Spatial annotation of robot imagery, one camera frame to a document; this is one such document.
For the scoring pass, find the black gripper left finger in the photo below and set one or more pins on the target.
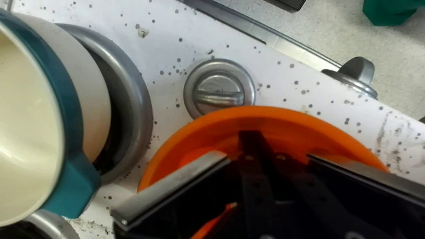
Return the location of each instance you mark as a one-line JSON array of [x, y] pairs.
[[170, 186]]

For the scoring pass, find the grey stove knob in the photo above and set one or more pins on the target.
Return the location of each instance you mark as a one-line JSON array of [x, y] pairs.
[[219, 88]]

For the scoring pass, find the grey oven knob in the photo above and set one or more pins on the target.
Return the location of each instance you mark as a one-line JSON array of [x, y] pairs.
[[356, 73]]

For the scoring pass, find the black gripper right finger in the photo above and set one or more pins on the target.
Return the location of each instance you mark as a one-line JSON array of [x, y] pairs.
[[367, 177]]

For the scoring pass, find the orange plastic bowl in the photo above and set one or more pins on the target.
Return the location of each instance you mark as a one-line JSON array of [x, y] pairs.
[[274, 124]]

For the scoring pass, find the green plastic object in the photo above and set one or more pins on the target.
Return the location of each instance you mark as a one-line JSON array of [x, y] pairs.
[[389, 11]]

